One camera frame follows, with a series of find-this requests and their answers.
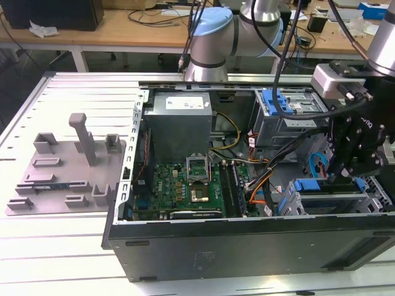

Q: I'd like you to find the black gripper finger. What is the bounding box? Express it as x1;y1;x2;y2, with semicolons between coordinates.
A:
342;147;387;179
326;115;360;183

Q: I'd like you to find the black cable bundle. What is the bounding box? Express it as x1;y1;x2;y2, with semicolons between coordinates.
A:
245;125;336;194

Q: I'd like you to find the wooden desk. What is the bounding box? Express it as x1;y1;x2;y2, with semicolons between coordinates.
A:
0;0;395;73

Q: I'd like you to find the orange data wire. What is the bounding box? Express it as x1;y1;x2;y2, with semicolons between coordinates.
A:
249;181;269;205

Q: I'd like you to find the gray parts rack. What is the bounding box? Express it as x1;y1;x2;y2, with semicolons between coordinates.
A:
4;112;128;216

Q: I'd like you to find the small black speaker box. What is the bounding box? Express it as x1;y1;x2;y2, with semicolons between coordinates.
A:
307;14;328;33

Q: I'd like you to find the RAM slot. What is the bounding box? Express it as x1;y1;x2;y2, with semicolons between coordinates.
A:
233;162;249;216
219;162;236;217
223;162;241;217
230;162;245;216

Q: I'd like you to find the black graphics card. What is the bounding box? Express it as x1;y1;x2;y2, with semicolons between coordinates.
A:
168;209;223;220

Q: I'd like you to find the blue plastic drive latch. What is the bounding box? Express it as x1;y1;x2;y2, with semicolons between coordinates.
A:
261;88;294;117

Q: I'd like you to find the green motherboard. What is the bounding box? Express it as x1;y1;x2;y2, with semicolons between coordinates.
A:
128;160;259;220

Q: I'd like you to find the black base cable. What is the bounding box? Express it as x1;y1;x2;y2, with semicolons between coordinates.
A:
178;0;210;73

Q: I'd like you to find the black camera cable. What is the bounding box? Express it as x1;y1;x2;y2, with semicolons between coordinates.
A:
273;0;331;121

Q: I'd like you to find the silver flat box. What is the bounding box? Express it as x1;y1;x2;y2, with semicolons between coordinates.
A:
326;8;365;23

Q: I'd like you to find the gray power supply unit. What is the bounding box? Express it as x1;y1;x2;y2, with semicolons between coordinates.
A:
142;91;214;166

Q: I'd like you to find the blue cardboard box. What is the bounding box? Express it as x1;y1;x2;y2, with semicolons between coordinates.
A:
357;1;394;21

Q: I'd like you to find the black PC case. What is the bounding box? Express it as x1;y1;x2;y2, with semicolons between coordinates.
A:
101;75;395;283

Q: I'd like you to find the black arm hose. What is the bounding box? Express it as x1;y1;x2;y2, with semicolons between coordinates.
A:
326;0;371;61

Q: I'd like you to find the wire locking lever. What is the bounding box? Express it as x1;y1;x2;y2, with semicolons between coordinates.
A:
207;152;214;186

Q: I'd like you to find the metal socket cover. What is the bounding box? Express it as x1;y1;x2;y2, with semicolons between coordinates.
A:
186;153;212;186

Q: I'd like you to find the clear plastic bag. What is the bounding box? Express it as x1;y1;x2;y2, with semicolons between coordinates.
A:
341;17;368;38

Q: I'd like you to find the metal optical drive cage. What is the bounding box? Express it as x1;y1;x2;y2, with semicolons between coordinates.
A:
249;89;336;149

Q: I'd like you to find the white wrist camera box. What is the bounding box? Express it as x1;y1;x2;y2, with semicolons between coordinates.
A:
310;63;368;98

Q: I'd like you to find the large black box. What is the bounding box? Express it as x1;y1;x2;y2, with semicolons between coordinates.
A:
10;0;105;31

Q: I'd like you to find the white crumpled plastic bag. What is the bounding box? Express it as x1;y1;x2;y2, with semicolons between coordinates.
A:
29;20;59;39

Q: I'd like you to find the CPU socket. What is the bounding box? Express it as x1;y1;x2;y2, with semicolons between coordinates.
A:
188;181;212;204

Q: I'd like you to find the blue data wire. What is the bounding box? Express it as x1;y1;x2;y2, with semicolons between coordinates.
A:
309;152;330;180

